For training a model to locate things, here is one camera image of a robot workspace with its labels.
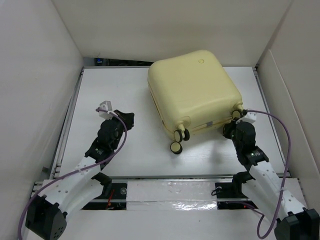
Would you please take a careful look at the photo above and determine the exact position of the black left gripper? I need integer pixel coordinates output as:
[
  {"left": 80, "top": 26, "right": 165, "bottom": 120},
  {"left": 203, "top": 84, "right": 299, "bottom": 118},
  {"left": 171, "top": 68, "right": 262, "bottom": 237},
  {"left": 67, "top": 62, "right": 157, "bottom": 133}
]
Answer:
[{"left": 107, "top": 110, "right": 134, "bottom": 150}]

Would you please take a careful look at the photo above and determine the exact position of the yellow hard-shell suitcase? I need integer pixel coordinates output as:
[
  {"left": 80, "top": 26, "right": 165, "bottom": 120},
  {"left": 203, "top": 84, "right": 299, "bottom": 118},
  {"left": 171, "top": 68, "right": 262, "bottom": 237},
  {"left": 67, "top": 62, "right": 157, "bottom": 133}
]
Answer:
[{"left": 147, "top": 50, "right": 244, "bottom": 155}]

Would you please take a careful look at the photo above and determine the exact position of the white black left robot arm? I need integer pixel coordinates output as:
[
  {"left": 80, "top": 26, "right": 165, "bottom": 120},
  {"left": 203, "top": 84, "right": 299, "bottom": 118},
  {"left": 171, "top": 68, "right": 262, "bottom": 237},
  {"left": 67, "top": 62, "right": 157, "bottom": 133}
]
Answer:
[{"left": 19, "top": 108, "right": 135, "bottom": 240}]

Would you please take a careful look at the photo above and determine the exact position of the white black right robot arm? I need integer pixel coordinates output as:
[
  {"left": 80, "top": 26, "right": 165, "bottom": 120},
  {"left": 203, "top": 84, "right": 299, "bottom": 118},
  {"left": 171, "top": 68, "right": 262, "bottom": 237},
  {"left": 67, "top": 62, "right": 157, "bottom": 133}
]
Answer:
[{"left": 216, "top": 121, "right": 320, "bottom": 240}]

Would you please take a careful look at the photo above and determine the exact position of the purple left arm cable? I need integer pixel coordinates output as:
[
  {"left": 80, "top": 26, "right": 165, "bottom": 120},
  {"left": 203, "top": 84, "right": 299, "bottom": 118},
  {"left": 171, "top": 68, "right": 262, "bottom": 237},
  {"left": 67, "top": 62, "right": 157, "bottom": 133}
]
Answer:
[{"left": 16, "top": 107, "right": 128, "bottom": 240}]

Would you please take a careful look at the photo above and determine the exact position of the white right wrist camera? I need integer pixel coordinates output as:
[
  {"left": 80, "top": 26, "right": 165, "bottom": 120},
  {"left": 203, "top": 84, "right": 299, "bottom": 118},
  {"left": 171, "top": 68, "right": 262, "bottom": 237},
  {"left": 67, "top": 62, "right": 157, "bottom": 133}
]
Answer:
[{"left": 236, "top": 109, "right": 257, "bottom": 124}]

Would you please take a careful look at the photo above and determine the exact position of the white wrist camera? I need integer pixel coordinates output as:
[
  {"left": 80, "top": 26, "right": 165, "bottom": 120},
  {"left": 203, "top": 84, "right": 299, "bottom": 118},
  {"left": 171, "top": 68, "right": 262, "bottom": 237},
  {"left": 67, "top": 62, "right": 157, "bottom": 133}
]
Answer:
[
  {"left": 96, "top": 100, "right": 113, "bottom": 120},
  {"left": 236, "top": 109, "right": 257, "bottom": 124}
]

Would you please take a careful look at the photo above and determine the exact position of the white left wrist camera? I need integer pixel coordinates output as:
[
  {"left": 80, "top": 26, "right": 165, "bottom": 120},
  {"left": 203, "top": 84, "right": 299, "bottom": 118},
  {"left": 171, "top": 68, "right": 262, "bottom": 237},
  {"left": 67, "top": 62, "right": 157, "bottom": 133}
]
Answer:
[{"left": 96, "top": 100, "right": 113, "bottom": 120}]

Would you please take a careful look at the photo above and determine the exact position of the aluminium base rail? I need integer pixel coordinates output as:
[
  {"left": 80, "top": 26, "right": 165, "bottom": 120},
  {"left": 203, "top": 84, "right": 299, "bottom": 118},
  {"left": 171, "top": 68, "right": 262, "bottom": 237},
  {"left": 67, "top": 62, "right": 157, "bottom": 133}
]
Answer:
[{"left": 82, "top": 179, "right": 257, "bottom": 211}]

